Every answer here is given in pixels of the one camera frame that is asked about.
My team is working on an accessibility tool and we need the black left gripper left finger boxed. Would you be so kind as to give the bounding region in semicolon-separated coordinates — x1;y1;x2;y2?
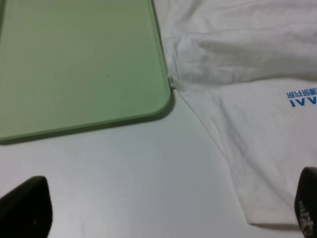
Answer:
0;176;53;238

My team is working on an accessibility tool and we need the light green plastic tray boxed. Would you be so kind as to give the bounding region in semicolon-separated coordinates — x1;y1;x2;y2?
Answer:
0;0;171;143

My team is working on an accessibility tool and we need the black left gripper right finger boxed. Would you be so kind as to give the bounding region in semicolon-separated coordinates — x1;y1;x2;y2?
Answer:
294;167;317;238

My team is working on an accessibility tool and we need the white short sleeve t-shirt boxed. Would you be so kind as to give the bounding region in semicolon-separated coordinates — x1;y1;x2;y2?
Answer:
154;0;317;226

